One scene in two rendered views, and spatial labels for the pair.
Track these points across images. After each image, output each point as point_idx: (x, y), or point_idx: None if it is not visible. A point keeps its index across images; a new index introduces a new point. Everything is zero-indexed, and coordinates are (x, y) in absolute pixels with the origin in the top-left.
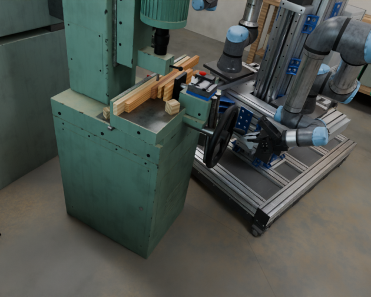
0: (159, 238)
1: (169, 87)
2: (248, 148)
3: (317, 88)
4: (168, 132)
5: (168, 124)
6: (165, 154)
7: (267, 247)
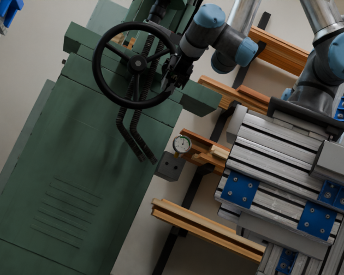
0: (7, 269)
1: (132, 38)
2: (257, 271)
3: (310, 64)
4: (90, 46)
5: (94, 33)
6: (77, 75)
7: None
